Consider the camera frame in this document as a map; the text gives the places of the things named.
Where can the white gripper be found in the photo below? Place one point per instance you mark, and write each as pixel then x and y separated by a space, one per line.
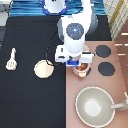
pixel 70 59

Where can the cream wooden spatula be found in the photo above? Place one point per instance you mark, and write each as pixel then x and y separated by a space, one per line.
pixel 11 63

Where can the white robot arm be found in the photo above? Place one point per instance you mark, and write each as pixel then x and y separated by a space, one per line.
pixel 72 30

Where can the round wooden plate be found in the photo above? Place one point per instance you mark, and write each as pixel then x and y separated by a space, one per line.
pixel 43 69

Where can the dark round burner front-right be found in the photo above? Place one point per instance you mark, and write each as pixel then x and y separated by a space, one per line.
pixel 106 68

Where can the pink toy stove top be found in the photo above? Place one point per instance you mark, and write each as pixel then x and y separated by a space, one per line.
pixel 114 84

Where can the black mat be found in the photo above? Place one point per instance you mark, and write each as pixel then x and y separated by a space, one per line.
pixel 27 101

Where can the blue patterned cloth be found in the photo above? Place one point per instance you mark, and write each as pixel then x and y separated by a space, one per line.
pixel 35 7

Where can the grey faucet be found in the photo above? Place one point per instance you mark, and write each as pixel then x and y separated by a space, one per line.
pixel 123 105

